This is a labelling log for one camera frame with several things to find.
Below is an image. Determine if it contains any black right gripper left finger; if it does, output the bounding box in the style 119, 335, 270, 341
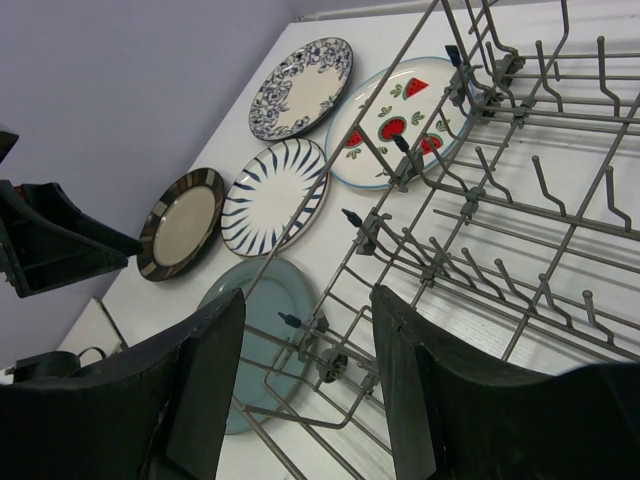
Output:
1, 288, 246, 479

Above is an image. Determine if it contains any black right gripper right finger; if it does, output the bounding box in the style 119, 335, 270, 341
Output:
371, 285, 639, 479

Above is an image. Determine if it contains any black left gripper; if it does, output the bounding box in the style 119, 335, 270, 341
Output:
0, 131, 143, 298

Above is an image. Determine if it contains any dark striped rim plate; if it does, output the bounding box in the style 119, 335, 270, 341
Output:
136, 168, 226, 282

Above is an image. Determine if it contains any teal ceramic plate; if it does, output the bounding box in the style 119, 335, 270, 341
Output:
198, 258, 317, 410

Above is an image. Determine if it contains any blue striped white plate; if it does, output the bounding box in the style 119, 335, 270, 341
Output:
221, 138, 329, 257

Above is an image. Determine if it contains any blue floral plate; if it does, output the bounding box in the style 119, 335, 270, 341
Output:
248, 37, 354, 142

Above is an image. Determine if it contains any watermelon pattern plate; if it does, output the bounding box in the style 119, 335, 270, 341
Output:
325, 57, 470, 190

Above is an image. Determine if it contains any grey wire dish rack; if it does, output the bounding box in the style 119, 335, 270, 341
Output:
232, 1, 639, 479

